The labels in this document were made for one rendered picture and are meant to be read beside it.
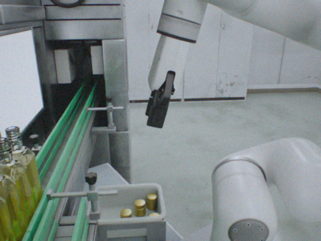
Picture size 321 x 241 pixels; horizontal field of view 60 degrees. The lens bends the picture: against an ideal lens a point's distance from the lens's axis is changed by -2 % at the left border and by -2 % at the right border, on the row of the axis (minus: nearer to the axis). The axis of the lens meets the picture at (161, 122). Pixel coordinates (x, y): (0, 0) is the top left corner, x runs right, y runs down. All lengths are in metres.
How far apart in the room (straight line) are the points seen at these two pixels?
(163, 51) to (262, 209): 0.29
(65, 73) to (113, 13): 0.43
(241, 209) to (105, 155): 1.27
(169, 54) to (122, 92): 1.01
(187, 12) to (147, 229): 0.59
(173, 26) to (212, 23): 3.85
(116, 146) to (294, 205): 1.25
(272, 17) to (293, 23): 0.05
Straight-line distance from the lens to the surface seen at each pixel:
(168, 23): 0.50
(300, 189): 0.45
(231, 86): 4.59
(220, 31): 4.39
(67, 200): 0.86
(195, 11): 0.50
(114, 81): 1.47
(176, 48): 0.49
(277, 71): 5.37
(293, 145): 0.52
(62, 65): 1.61
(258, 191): 0.46
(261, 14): 0.57
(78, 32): 1.45
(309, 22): 0.49
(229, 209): 0.44
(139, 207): 0.91
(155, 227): 0.84
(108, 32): 1.44
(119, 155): 1.62
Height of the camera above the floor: 1.37
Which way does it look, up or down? 22 degrees down
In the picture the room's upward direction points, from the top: straight up
